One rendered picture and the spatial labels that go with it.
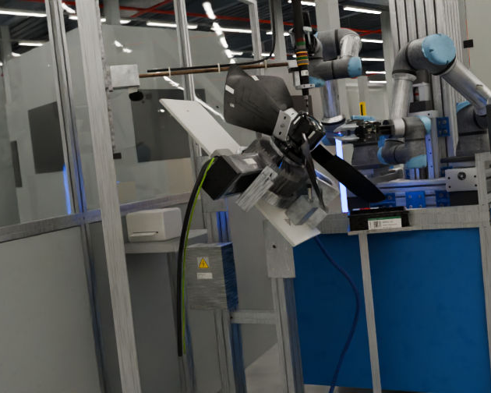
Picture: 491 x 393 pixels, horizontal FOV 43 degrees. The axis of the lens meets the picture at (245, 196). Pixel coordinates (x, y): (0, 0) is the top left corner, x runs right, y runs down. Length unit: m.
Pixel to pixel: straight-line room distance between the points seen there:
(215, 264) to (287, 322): 0.32
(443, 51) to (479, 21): 1.52
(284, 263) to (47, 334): 0.80
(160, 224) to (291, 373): 0.69
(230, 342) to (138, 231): 0.52
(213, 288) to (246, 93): 0.67
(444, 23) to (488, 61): 0.93
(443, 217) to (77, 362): 1.43
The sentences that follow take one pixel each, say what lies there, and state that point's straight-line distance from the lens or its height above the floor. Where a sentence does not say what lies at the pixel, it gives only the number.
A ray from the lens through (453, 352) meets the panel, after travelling 2.63.
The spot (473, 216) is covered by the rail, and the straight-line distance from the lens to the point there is 2.48.
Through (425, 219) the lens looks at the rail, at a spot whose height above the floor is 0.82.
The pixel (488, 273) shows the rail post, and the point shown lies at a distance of 2.52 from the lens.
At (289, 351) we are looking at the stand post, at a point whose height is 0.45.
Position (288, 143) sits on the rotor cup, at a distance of 2.11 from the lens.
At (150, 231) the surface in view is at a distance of 2.29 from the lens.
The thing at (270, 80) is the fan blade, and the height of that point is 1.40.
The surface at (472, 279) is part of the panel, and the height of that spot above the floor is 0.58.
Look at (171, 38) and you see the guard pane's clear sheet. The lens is 2.89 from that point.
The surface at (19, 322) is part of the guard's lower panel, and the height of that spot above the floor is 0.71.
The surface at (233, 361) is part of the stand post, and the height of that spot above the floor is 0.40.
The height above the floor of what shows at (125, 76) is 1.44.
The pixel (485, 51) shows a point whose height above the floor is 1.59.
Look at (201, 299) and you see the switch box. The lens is 2.19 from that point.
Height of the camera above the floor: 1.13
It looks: 4 degrees down
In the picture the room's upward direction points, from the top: 6 degrees counter-clockwise
